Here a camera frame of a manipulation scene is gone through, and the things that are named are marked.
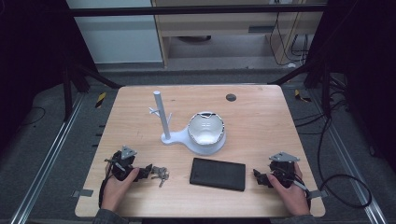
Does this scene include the black horizontal bar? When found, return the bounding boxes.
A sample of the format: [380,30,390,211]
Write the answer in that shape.
[66,3,328,18]

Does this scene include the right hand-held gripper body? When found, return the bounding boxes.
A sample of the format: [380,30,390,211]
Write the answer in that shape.
[268,151,302,189]

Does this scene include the grey tape piece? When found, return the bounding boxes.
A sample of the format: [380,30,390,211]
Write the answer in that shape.
[71,189,94,199]
[307,189,329,200]

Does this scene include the left hand-held gripper cable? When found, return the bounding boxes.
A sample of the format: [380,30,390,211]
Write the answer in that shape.
[98,174,110,209]

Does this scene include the black metal stand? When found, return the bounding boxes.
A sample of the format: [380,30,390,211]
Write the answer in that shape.
[60,59,124,122]
[275,59,334,119]

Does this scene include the yellow black tape strip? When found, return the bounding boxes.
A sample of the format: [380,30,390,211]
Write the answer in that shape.
[294,89,312,103]
[94,91,107,109]

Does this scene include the silver white bowl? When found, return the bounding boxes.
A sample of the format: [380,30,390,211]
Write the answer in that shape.
[187,111,226,147]

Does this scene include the black wallet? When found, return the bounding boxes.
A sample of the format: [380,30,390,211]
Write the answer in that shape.
[189,157,247,192]

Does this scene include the wooden desk shelf unit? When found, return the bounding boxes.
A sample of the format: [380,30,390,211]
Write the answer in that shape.
[150,0,328,68]

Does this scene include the right hand-held gripper cable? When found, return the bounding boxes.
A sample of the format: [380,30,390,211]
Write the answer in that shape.
[292,108,374,209]

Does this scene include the white cabinet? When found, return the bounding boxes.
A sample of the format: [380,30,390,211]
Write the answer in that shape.
[65,0,164,64]

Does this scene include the metal floor rail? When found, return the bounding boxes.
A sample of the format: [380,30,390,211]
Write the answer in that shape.
[311,90,389,224]
[8,92,86,224]

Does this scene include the black hanging cables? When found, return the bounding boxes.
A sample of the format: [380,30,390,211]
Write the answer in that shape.
[268,11,311,67]

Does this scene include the bunch of metal keys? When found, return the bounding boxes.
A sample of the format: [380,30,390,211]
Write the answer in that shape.
[150,165,171,189]

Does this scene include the person's right hand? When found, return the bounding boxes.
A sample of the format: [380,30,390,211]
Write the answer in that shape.
[266,162,311,217]

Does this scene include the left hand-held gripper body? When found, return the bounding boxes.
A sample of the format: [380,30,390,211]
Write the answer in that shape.
[105,145,142,182]

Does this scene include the white key stand with tray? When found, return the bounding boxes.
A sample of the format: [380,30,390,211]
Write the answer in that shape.
[148,90,228,156]

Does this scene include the person's left hand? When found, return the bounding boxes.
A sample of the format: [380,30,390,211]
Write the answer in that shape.
[100,166,141,213]

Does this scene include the hand-held gripper cable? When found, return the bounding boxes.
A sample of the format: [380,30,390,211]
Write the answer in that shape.
[292,108,374,209]
[98,174,110,209]

